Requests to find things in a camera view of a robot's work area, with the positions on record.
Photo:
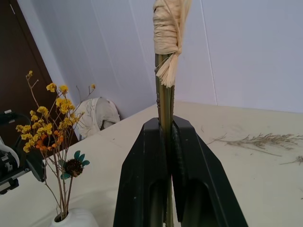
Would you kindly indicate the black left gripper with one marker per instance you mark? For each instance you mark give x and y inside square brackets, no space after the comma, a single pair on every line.
[7,182]

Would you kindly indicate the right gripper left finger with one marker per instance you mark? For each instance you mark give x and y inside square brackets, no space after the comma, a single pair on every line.
[142,179]

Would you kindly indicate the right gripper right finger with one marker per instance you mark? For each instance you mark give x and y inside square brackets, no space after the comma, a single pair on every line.
[201,175]

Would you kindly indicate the raffia-tied green stem bouquet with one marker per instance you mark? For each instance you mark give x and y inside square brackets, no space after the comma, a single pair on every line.
[165,30]

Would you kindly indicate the yellow and orange flower bouquet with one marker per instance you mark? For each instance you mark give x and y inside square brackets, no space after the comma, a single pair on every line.
[62,104]

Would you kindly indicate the white ceramic vase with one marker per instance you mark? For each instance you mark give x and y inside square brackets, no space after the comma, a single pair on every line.
[75,218]

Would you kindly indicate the long dried grass twig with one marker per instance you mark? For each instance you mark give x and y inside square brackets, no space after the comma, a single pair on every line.
[260,139]

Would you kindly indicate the white crumpled cloth bag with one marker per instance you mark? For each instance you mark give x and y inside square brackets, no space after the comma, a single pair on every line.
[99,113]

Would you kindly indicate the dark brown door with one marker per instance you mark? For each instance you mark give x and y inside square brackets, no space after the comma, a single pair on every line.
[16,71]

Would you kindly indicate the short dried grass twig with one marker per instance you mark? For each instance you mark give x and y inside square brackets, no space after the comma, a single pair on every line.
[297,160]

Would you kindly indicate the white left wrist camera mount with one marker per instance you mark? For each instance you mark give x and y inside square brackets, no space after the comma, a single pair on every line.
[10,151]

